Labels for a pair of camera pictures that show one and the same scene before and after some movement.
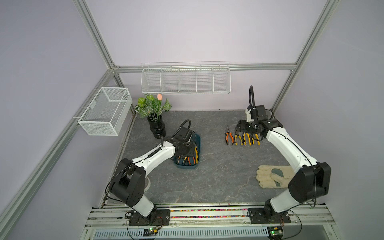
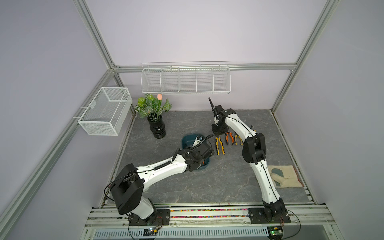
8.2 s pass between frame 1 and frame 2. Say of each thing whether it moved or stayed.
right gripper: moved
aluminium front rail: stayed
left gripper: moved
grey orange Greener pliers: stayed
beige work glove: stayed
